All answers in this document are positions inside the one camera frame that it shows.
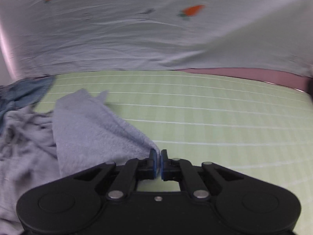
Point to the blue denim jacket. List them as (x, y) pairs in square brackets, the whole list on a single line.
[(23, 93)]

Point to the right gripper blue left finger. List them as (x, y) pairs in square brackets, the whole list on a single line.
[(130, 174)]

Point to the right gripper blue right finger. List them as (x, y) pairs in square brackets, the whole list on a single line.
[(185, 174)]

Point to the grey zip hoodie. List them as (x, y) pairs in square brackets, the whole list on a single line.
[(81, 132)]

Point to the grey printed backdrop cloth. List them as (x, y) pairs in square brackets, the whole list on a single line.
[(42, 37)]

